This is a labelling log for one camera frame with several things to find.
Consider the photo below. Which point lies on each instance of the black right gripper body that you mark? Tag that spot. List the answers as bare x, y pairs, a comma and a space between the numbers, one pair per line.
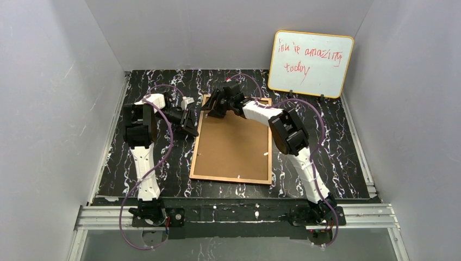
219, 101

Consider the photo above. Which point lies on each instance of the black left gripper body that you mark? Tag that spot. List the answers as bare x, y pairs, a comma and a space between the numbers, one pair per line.
187, 119

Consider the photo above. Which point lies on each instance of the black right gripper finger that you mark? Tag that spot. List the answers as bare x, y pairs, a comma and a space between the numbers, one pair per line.
212, 100
218, 111

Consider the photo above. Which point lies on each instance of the brown frame backing board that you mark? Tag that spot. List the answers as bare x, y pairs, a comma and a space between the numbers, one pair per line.
234, 151

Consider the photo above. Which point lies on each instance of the black wooden picture frame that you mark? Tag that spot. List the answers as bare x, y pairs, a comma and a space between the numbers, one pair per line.
194, 162

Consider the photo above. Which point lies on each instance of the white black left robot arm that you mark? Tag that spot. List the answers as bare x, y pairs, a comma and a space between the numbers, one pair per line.
139, 132

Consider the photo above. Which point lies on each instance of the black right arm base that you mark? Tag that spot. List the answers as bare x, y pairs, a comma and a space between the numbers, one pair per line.
317, 218

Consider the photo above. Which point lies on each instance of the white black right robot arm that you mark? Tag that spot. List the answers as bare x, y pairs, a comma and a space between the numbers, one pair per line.
288, 132

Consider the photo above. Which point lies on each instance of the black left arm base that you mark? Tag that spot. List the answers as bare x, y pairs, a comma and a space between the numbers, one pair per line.
155, 213

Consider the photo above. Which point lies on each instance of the whiteboard with red writing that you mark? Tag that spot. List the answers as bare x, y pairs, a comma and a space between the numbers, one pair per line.
309, 63

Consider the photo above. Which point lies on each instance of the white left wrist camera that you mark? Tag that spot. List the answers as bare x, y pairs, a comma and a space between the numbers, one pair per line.
186, 101

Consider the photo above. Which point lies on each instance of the aluminium mounting rail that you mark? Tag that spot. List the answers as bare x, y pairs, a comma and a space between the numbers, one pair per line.
188, 218

